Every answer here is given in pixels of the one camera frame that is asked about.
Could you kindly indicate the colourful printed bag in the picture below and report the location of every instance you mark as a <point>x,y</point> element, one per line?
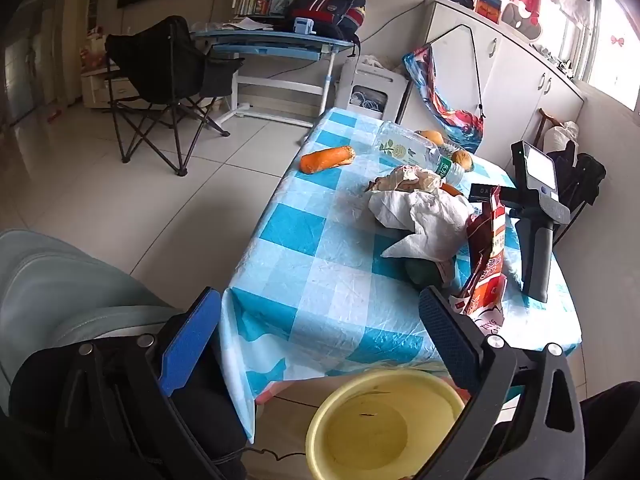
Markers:
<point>450,115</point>

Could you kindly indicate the person's black trousers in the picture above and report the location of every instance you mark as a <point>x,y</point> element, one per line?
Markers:
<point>220,410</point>

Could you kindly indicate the white cabinet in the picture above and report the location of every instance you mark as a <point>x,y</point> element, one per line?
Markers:
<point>520,85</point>

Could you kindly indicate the blue checked plastic tablecloth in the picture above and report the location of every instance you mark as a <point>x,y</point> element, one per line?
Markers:
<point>310,240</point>

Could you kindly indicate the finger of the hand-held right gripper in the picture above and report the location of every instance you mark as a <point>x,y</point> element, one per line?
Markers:
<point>481,191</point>

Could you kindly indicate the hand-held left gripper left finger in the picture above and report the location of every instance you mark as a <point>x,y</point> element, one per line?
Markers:
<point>190,340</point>

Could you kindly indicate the blue study desk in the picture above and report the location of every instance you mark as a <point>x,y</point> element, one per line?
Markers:
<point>280,42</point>

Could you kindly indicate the dark green lump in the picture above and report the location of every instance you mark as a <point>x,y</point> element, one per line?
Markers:
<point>425,272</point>

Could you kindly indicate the white bag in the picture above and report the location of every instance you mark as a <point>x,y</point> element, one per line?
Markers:
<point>562,135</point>

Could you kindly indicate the blue pencil sharpener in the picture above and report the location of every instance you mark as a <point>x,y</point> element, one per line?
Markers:
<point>304,26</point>

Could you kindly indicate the clear plastic bottle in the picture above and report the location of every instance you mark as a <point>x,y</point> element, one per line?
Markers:
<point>400,147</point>

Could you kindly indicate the papers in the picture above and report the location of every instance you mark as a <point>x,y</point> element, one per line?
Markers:
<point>240,24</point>

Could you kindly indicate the grey-green armchair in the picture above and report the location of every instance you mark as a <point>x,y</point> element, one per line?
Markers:
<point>60,290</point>

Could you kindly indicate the white paper napkin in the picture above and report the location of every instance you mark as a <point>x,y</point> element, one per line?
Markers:
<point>430,220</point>

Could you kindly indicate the black folding chair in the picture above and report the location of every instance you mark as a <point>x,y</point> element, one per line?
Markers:
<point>165,75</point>

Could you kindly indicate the white plastic stool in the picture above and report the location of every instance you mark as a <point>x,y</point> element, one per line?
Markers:
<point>370,90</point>

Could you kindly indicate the window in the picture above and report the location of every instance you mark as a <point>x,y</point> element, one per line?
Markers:
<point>610,70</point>

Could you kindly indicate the orange and blue box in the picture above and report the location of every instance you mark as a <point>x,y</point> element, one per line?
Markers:
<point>487,6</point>

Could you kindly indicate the red snack packet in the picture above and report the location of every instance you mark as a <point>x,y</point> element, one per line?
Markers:
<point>487,255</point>

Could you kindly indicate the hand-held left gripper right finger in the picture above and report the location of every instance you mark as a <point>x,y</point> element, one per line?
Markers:
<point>445,335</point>

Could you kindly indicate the yellow plastic basin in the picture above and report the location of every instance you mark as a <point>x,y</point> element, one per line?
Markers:
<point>360,430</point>

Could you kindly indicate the brownish paper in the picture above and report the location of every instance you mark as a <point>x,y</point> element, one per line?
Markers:
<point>405,177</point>

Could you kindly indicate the spotted yellow mango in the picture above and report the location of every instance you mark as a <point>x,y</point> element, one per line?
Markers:
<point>431,137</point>

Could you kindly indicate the grey slippers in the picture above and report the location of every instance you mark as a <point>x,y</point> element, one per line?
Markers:
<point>522,22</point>

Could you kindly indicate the dark striped backpack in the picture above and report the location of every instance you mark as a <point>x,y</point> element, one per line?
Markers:
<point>325,12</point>

